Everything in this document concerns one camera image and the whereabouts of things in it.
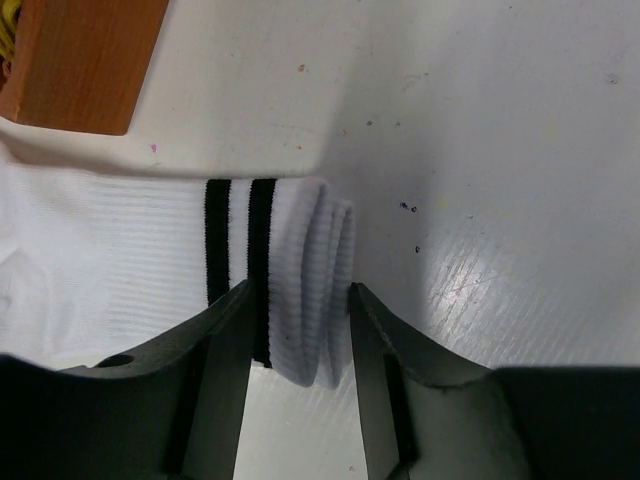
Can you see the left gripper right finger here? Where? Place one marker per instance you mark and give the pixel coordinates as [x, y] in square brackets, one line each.
[428, 413]

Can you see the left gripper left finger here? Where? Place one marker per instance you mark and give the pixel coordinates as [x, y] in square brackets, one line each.
[170, 408]

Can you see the white sock with black stripes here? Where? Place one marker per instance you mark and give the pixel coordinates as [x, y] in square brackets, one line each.
[93, 264]

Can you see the rolled yellow socks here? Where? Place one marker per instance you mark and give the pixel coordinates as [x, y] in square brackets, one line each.
[10, 12]

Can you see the orange compartment tray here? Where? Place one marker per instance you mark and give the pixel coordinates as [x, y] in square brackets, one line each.
[80, 65]

